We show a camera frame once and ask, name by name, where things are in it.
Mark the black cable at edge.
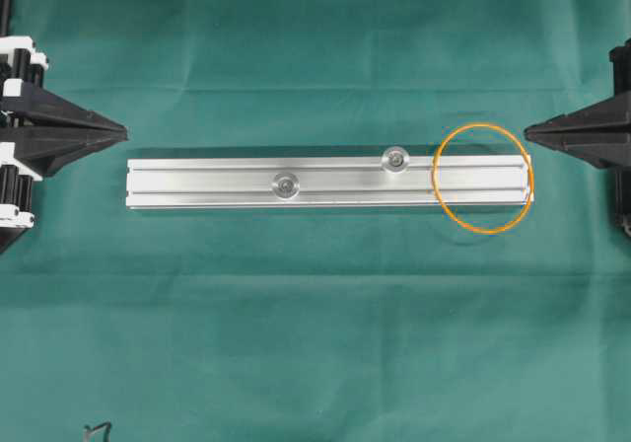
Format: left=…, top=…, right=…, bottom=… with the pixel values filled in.
left=82, top=421, right=113, bottom=442

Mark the silver aluminium extrusion rail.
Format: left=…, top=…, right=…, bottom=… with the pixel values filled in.
left=126, top=155, right=526, bottom=209

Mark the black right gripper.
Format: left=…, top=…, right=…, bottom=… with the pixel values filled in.
left=525, top=39, right=630, bottom=237

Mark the green table cloth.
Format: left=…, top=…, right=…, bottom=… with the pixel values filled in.
left=1, top=0, right=630, bottom=441

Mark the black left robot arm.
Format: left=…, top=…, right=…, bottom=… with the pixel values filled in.
left=1, top=0, right=128, bottom=240

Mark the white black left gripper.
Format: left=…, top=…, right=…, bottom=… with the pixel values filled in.
left=1, top=36, right=128, bottom=228

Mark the orange rubber band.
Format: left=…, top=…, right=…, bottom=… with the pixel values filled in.
left=430, top=122, right=535, bottom=236

